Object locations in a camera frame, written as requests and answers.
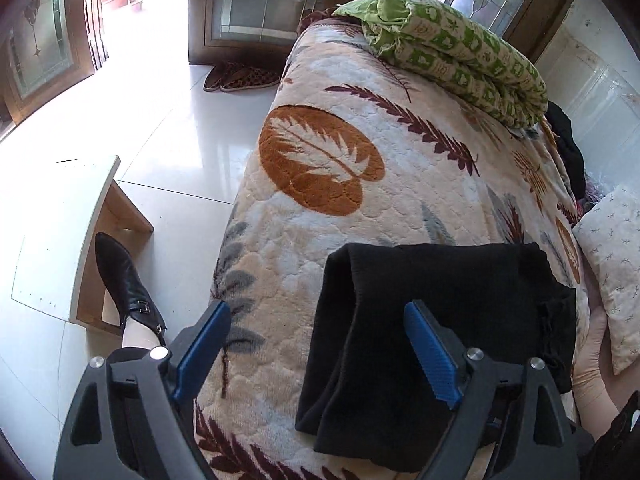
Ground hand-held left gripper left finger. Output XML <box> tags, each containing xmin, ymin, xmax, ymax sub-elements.
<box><xmin>52</xmin><ymin>301</ymin><xmax>232</xmax><ymax>480</ymax></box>

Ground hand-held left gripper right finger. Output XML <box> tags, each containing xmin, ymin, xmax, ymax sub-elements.
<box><xmin>403</xmin><ymin>301</ymin><xmax>582</xmax><ymax>480</ymax></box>

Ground black pants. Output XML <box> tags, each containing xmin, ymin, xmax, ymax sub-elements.
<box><xmin>295</xmin><ymin>242</ymin><xmax>578</xmax><ymax>473</ymax></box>

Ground person's leg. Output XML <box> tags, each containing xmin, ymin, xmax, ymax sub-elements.
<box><xmin>107</xmin><ymin>321</ymin><xmax>163</xmax><ymax>363</ymax></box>

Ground black leather boot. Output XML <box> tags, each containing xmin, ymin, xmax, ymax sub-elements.
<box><xmin>95</xmin><ymin>232</ymin><xmax>168</xmax><ymax>346</ymax></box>

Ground leaf print fleece blanket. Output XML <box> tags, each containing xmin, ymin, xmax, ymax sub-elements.
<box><xmin>192</xmin><ymin>17</ymin><xmax>591</xmax><ymax>480</ymax></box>

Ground white floral pillow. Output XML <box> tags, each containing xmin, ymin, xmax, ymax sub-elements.
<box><xmin>572</xmin><ymin>185</ymin><xmax>640</xmax><ymax>376</ymax></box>

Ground dark clothing pile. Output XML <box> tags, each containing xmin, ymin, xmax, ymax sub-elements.
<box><xmin>545</xmin><ymin>101</ymin><xmax>586</xmax><ymax>201</ymax></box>

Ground brown patterned slipper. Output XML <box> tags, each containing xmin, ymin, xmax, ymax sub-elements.
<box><xmin>220</xmin><ymin>65</ymin><xmax>282</xmax><ymax>92</ymax></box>
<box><xmin>202</xmin><ymin>62</ymin><xmax>241</xmax><ymax>92</ymax></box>

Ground green checked folded quilt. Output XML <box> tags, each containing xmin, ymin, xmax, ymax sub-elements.
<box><xmin>332</xmin><ymin>0</ymin><xmax>548</xmax><ymax>130</ymax></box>

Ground wooden door with patterned glass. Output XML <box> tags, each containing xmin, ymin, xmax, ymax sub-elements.
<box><xmin>0</xmin><ymin>0</ymin><xmax>108</xmax><ymax>128</ymax></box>

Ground wooden door with glass panel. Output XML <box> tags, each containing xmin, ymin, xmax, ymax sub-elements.
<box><xmin>189</xmin><ymin>0</ymin><xmax>331</xmax><ymax>63</ymax></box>

